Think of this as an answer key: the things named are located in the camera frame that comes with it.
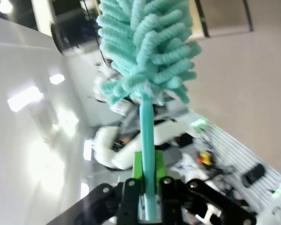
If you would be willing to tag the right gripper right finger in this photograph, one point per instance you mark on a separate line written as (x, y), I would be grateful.
(171, 201)

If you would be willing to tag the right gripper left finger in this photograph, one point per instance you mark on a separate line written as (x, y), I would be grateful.
(128, 201)

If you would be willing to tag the teal chenille duster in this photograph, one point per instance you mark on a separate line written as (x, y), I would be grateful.
(147, 140)

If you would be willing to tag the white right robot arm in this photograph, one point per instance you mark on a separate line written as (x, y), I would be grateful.
(279, 212)

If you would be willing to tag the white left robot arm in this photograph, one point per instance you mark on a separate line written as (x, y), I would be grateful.
(125, 155)

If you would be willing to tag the yellow red emergency stop button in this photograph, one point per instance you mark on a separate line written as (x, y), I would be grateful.
(204, 158)

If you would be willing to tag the white slatted robot mounting base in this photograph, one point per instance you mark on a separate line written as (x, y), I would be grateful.
(236, 152)

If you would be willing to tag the black handheld device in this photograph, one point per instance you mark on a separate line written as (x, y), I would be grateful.
(253, 174)

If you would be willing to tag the black mesh pen holder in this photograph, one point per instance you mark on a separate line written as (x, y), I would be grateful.
(65, 35)

